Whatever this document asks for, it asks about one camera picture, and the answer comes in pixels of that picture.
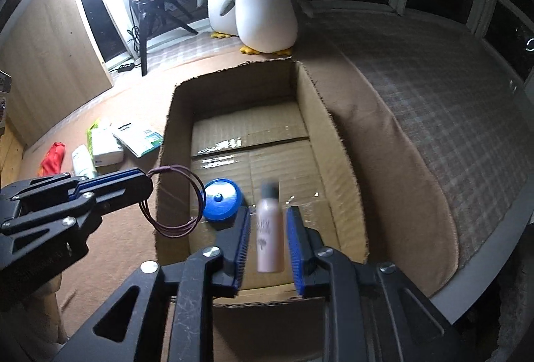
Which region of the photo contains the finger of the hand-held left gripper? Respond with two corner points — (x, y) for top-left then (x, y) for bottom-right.
(0, 168), (154, 206)
(0, 186), (154, 238)

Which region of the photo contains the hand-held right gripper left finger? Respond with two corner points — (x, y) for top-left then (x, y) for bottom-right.
(50, 206), (253, 362)

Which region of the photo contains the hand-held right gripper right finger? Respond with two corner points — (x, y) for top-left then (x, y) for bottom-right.
(286, 206), (464, 362)

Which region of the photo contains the white blue tissue pack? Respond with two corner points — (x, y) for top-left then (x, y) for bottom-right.
(89, 128), (125, 167)

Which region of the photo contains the pink spray bottle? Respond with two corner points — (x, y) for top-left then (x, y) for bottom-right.
(255, 179), (288, 274)

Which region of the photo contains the white green packet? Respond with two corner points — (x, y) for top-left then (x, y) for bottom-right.
(112, 122), (164, 158)

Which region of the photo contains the purple hair tie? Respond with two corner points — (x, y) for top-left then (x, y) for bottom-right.
(140, 165), (208, 238)

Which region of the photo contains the blue round lid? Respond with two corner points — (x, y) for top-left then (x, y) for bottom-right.
(203, 177), (245, 223)

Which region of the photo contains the cardboard box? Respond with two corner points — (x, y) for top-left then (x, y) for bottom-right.
(154, 57), (372, 362)

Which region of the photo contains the brown felt mat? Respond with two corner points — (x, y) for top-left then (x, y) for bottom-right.
(19, 22), (460, 362)

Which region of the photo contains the wooden cabinet panel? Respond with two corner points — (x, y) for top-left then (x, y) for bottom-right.
(0, 0), (115, 146)

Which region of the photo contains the black tripod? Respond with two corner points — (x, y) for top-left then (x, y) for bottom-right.
(127, 0), (200, 77)

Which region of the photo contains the white framed dark panel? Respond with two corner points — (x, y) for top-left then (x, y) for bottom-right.
(77, 0), (135, 68)

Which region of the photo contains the plaid cloth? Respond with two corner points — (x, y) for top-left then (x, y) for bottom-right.
(112, 1), (534, 304)

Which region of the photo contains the small penguin plush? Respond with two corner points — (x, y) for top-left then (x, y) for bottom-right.
(235, 0), (314, 56)

